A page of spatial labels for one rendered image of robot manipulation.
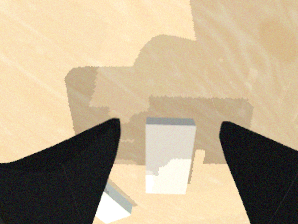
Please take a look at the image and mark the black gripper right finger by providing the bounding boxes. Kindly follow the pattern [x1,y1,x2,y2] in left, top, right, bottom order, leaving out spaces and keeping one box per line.
[218,121,298,224]

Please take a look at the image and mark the white domino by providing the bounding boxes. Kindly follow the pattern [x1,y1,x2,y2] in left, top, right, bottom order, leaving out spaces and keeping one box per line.
[96,183,133,224]
[146,117,197,194]

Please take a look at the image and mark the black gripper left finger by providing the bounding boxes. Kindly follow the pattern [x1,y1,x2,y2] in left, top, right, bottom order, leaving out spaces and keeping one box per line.
[0,117,121,224]

